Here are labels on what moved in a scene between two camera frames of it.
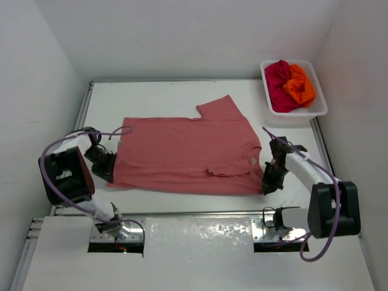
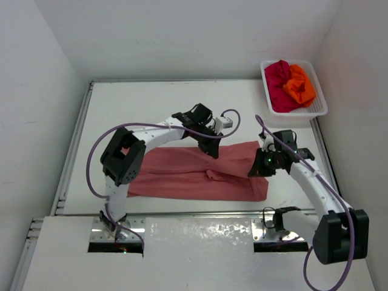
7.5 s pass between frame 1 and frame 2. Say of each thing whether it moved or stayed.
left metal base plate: stayed
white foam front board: stayed
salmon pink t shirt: moved
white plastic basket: stayed
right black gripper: moved
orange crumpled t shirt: stayed
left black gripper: moved
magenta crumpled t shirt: stayed
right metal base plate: stayed
